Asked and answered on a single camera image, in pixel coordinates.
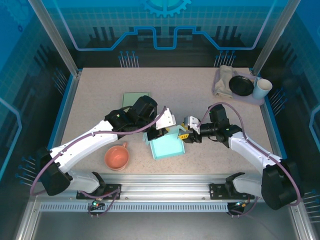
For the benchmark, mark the aluminium front rail beam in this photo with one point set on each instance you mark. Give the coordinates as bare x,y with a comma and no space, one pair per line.
162,185

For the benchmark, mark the lilac plastic tray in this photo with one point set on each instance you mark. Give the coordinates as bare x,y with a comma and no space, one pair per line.
247,100

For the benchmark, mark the orange cup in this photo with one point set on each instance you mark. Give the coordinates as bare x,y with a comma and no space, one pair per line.
116,158

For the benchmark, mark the black round plate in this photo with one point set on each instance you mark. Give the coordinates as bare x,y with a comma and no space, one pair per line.
241,86

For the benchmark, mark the aluminium side rail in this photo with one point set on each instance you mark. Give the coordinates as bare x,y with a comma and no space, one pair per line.
63,125
269,125

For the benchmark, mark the light blue mug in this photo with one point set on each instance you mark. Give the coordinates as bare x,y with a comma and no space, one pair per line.
258,93

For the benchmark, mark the green paper box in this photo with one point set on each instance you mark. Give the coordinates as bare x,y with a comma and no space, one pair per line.
130,98

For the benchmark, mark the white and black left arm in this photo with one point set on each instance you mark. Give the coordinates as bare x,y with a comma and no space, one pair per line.
85,143

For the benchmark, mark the light blue paper box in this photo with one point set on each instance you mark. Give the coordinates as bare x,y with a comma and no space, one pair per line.
167,148

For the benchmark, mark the aluminium corner post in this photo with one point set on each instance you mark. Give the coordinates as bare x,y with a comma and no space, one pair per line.
56,37
273,37

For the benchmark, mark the beige folded cloth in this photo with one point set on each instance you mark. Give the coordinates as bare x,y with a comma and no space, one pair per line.
223,82

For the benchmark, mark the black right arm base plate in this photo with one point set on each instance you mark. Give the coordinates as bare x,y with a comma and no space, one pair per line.
217,191

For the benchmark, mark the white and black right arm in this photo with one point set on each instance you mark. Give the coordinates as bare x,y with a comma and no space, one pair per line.
252,151

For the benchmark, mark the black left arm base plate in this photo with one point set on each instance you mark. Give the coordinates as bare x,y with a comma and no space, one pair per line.
112,188

